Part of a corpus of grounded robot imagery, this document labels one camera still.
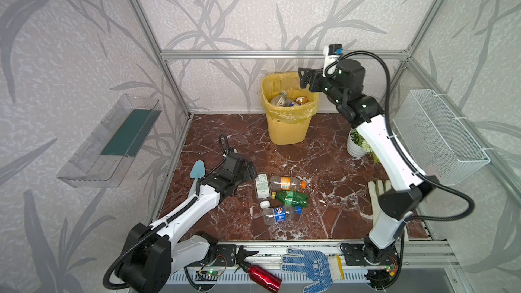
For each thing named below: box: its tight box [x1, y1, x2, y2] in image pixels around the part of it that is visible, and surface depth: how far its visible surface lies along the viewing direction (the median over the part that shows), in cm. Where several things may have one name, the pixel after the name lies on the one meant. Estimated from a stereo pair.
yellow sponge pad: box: [327, 254, 345, 282], surface depth 72 cm
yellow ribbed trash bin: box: [260, 71, 320, 146], surface depth 91 cm
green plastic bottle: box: [271, 190, 309, 208], surface depth 88 cm
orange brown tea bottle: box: [295, 96, 309, 106], surface depth 103 cm
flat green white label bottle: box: [254, 171, 271, 201], surface depth 90 cm
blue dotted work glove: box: [280, 248, 334, 293], surface depth 72 cm
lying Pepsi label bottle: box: [261, 204, 302, 225], surface depth 82 cm
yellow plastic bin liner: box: [260, 71, 320, 124], surface depth 88 cm
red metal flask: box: [234, 245, 283, 293], surface depth 68 cm
